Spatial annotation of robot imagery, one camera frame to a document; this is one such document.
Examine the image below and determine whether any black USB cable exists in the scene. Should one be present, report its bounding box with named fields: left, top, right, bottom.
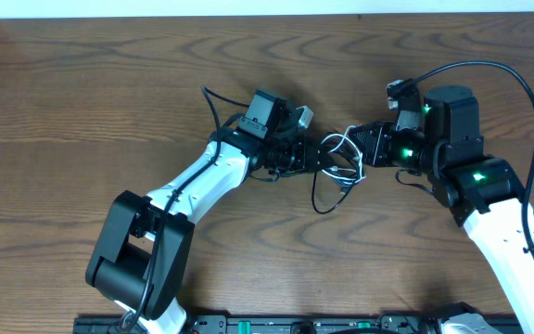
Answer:
left=311, top=134, right=365, bottom=215

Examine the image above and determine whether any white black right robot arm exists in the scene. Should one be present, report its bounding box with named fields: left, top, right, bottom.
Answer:
left=349, top=82, right=534, bottom=333

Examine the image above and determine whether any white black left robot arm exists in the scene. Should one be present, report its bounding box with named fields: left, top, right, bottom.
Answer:
left=85, top=90, right=331, bottom=333

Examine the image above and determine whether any white USB cable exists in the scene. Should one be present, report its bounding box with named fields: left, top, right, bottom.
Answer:
left=320, top=132, right=367, bottom=189

